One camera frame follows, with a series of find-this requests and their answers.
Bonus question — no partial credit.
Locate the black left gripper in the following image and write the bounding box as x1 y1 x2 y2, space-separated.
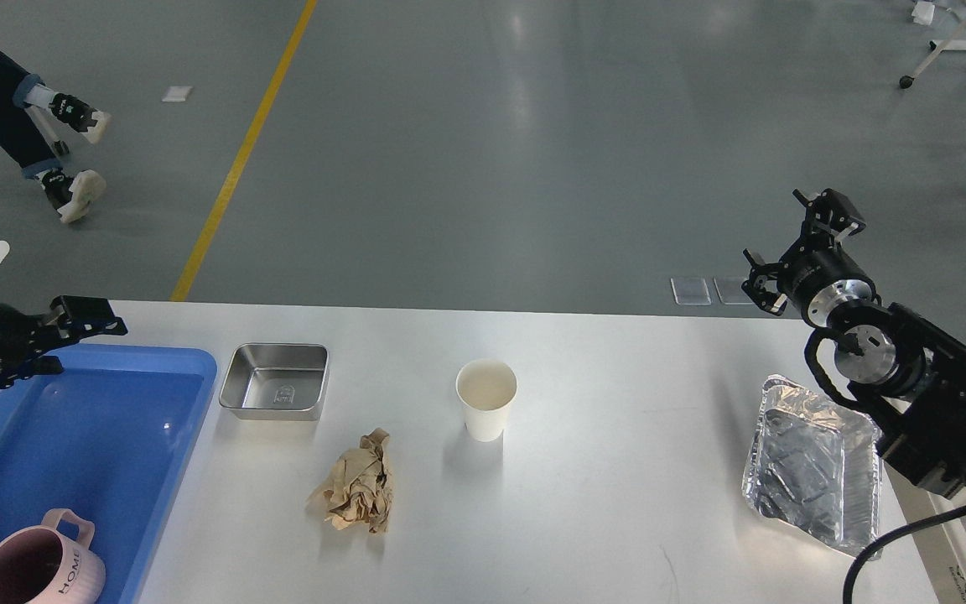
0 295 129 388

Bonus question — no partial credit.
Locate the seated person in jeans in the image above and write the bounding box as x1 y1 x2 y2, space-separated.
0 50 111 223

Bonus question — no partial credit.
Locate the clear floor plate left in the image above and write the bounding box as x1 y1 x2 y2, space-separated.
670 278 713 306

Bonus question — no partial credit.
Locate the grey wheeled chair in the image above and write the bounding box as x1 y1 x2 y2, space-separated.
24 106 70 158

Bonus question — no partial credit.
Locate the blue plastic tray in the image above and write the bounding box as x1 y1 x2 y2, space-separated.
0 344 217 603

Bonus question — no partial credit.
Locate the pink ribbed mug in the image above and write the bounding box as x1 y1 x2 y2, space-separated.
0 508 106 603

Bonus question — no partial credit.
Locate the white paper cup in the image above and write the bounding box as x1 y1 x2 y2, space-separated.
455 358 518 442

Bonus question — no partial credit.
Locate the clear floor plate right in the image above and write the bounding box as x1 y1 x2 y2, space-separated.
713 278 754 305

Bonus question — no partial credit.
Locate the white plastic bin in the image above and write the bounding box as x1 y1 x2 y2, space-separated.
883 464 966 603

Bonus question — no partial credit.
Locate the clear floor plate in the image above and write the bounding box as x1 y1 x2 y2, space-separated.
713 278 754 305
670 278 713 306

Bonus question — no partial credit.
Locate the crumpled brown paper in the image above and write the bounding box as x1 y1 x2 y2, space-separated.
308 428 394 534

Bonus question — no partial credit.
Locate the aluminium foil tray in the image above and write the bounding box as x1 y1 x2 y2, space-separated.
741 374 882 557

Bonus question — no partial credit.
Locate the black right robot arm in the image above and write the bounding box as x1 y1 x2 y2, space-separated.
741 188 966 603

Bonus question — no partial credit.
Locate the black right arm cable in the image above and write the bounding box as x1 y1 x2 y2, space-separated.
842 498 966 604

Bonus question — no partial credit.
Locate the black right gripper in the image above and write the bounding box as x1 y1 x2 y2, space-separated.
741 189 877 328

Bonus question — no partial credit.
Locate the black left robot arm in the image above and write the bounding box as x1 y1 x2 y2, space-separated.
0 295 129 389

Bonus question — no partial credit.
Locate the stainless steel rectangular tray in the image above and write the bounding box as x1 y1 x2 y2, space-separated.
218 343 330 422

